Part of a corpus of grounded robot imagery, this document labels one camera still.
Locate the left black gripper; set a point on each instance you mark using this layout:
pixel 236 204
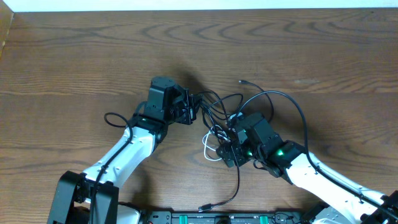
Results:
pixel 193 100

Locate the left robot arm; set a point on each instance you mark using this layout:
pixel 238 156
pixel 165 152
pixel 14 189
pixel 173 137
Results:
pixel 92 196

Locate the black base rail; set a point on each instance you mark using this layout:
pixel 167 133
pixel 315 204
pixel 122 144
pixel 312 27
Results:
pixel 230 217

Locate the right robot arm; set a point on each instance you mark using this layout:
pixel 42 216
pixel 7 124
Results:
pixel 255 140

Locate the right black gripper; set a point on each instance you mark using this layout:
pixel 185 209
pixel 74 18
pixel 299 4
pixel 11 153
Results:
pixel 227 157

